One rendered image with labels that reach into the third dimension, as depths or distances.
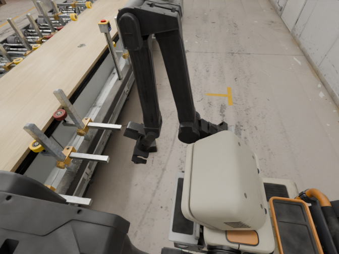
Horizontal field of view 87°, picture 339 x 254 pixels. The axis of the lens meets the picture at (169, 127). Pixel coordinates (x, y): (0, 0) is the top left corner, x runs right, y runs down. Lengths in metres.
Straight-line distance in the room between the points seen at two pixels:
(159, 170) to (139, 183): 0.24
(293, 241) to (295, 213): 0.11
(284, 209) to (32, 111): 1.59
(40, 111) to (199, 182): 1.29
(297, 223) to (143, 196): 1.29
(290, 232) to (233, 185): 0.59
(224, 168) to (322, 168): 2.07
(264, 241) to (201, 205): 0.19
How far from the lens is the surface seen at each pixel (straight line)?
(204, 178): 0.43
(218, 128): 0.66
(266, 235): 0.55
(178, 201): 0.73
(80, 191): 1.89
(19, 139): 1.41
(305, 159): 2.41
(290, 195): 1.13
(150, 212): 1.81
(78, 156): 1.22
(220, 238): 0.53
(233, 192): 0.39
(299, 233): 0.97
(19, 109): 1.64
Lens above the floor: 1.74
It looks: 51 degrees down
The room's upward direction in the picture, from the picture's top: 4 degrees counter-clockwise
